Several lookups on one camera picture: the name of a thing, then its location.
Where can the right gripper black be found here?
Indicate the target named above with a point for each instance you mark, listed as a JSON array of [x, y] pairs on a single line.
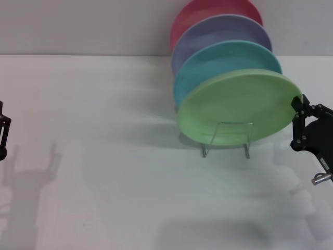
[[320, 138]]

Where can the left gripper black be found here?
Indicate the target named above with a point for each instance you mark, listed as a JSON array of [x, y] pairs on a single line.
[[2, 154]]

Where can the green plastic plate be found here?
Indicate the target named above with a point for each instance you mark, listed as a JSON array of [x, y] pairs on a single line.
[[234, 104]]

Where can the light blue plastic plate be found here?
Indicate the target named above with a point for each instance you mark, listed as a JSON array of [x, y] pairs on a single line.
[[208, 62]]

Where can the purple plastic plate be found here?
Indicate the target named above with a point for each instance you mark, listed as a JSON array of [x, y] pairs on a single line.
[[213, 31]]

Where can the red plastic plate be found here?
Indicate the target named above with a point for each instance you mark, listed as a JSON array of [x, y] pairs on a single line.
[[203, 11]]

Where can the silver cylindrical connector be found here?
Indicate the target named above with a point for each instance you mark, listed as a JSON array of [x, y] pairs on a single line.
[[318, 179]]

